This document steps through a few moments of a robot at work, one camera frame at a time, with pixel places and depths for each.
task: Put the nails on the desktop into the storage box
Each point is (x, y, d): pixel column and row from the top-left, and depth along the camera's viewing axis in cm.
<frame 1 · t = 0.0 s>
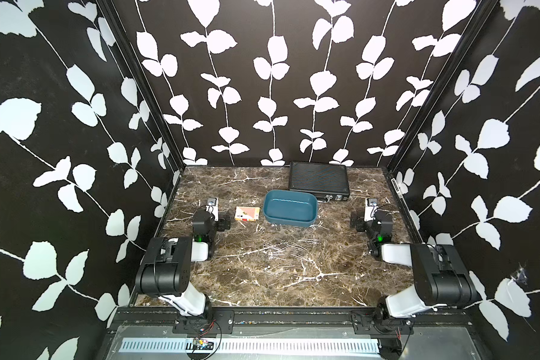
left hand: (218, 206, 95), fingers open
right hand: (362, 207, 95), fingers open
teal plastic storage box: (294, 208, 110), on the table
small card box: (247, 213, 103), on the table

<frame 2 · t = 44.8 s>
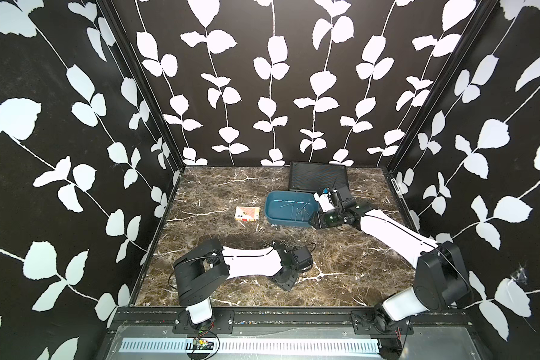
left hand: (286, 279, 83), fingers open
right hand: (311, 216, 86), fingers open
the named things where they were.

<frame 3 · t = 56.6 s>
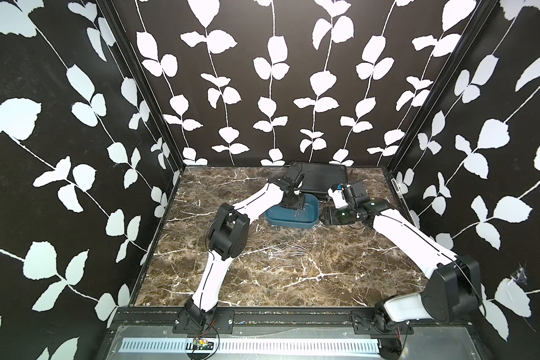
left hand: (301, 201, 96), fingers closed
right hand: (323, 212, 84), fingers open
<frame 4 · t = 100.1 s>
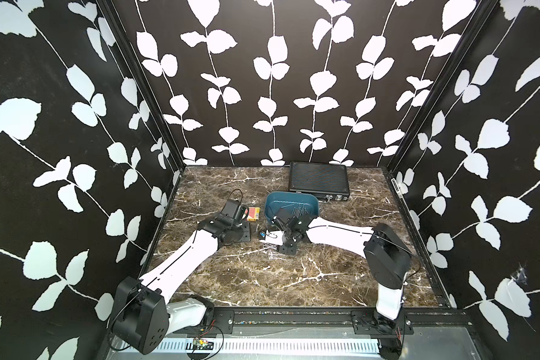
left hand: (247, 229, 84), fingers open
right hand: (279, 240, 89), fingers open
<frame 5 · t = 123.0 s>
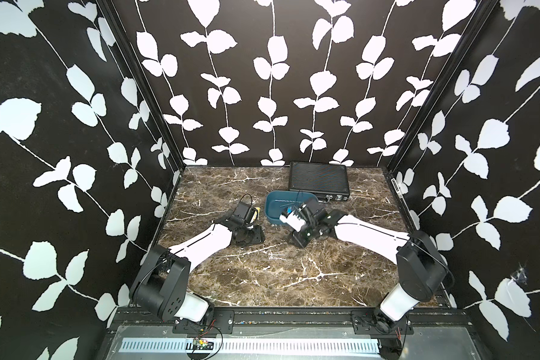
left hand: (262, 235, 88), fingers open
right hand: (289, 235, 85), fingers open
